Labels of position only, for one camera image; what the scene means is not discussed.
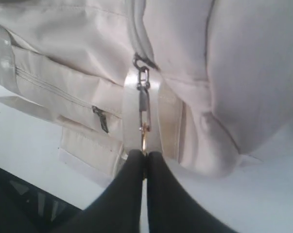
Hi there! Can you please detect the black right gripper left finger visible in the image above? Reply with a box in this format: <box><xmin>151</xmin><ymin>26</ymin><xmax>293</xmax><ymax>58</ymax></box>
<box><xmin>53</xmin><ymin>150</ymin><xmax>145</xmax><ymax>233</ymax></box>

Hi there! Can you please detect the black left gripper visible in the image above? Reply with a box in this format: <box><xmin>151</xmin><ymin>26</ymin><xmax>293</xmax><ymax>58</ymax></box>
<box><xmin>0</xmin><ymin>168</ymin><xmax>82</xmax><ymax>233</ymax></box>

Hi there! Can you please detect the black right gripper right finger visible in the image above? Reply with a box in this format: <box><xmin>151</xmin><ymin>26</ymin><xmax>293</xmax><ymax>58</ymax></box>
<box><xmin>146</xmin><ymin>152</ymin><xmax>235</xmax><ymax>233</ymax></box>

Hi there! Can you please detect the gold key ring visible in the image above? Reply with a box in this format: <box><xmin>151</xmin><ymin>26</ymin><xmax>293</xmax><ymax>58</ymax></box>
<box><xmin>140</xmin><ymin>122</ymin><xmax>152</xmax><ymax>155</ymax></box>

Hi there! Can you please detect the cream fabric duffel bag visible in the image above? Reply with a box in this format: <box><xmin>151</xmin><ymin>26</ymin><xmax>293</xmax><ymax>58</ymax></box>
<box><xmin>0</xmin><ymin>0</ymin><xmax>293</xmax><ymax>177</ymax></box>

